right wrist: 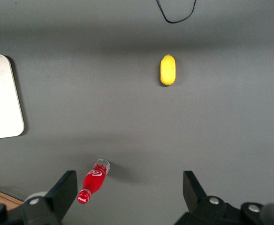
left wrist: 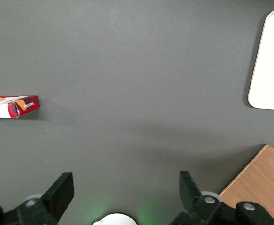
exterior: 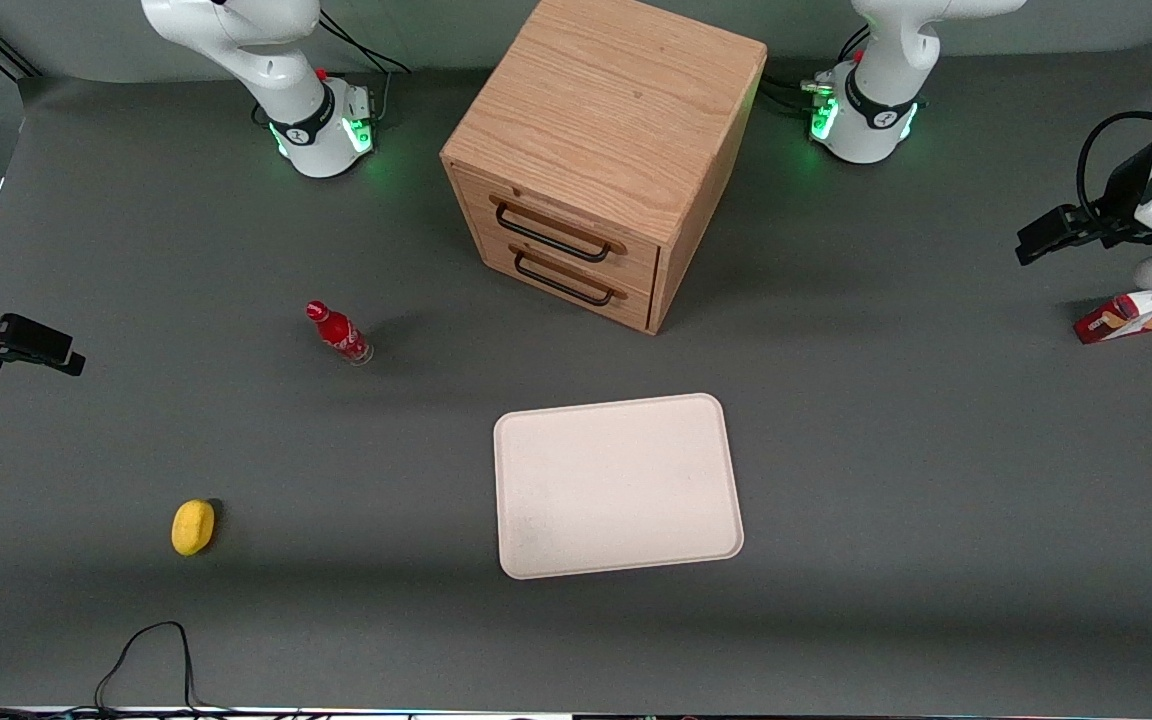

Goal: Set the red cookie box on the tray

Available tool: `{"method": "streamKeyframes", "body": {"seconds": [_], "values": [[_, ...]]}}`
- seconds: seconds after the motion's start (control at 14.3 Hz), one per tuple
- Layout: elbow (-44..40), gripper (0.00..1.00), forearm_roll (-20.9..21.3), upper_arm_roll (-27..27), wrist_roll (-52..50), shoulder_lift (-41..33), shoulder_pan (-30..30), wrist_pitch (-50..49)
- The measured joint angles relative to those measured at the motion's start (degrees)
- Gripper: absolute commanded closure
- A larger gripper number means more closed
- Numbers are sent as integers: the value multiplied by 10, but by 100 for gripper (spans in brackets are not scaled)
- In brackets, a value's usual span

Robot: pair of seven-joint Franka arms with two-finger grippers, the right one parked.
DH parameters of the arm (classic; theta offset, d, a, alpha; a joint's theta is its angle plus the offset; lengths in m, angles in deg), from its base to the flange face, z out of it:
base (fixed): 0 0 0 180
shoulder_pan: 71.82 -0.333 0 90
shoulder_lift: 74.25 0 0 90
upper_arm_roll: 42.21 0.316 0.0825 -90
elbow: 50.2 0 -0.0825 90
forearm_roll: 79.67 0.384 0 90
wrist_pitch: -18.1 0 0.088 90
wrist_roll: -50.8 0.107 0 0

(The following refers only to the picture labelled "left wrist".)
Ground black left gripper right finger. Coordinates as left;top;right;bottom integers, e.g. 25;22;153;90
169;171;274;225

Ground red cookie box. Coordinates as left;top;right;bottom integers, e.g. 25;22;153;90
0;95;40;120

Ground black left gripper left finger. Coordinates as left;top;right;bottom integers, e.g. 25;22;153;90
0;172;75;225

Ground wooden drawer cabinet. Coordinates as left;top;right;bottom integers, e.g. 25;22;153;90
219;144;274;225

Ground white rectangular tray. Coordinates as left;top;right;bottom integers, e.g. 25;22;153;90
247;7;274;111

